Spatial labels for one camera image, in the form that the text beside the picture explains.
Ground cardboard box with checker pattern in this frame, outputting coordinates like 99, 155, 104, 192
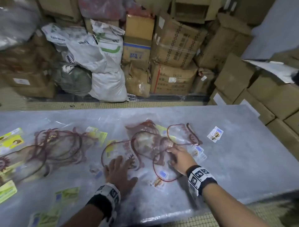
150, 17, 208, 70

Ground plain white sack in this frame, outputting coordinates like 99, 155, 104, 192
88, 68, 129, 102

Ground large brown cardboard box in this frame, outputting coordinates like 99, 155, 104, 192
217, 13, 254, 58

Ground grey table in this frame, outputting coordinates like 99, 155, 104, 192
0, 104, 299, 227

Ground open cardboard box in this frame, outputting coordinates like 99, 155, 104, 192
168, 0, 222, 24

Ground white sack with green print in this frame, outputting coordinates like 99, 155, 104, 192
90, 19, 126, 70

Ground small labelled brown box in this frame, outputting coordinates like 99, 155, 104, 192
194, 68, 216, 95

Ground white labelled bag apart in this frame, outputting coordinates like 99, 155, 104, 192
205, 125, 226, 143

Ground cardboard box with blue stripe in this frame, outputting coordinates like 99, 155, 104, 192
122, 36, 152, 64

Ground person's right forearm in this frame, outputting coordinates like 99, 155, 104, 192
202, 182, 264, 227

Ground white cardboard sheet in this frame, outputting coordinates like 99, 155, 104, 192
243, 58, 297, 84

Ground torn brown cardboard box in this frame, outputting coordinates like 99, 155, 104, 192
121, 61, 152, 98

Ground cardboard box with red print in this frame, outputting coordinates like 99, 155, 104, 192
149, 61, 199, 96

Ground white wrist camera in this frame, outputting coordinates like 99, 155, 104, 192
99, 210, 118, 227

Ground low cardboard box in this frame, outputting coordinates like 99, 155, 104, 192
16, 84, 56, 99

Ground clear bags with labels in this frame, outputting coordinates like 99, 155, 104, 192
0, 119, 208, 227

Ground cardboard boxes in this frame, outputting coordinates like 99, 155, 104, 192
208, 48, 299, 162

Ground grey-green sack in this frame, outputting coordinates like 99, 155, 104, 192
52, 62, 93, 98

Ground plain yellowish cardboard box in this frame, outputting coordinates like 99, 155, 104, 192
126, 14, 155, 41

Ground cardboard box with white label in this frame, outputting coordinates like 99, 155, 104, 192
1, 70, 55, 90

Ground person's left forearm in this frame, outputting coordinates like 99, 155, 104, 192
59, 203, 110, 227

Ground white sack with blue print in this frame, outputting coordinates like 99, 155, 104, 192
41, 23, 94, 52

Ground person's left hand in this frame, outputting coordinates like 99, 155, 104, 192
104, 155, 139, 199

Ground dark cardboard box red marks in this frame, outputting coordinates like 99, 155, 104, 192
0, 30, 60, 73

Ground person's right hand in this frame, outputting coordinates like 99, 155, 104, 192
167, 145, 198, 175

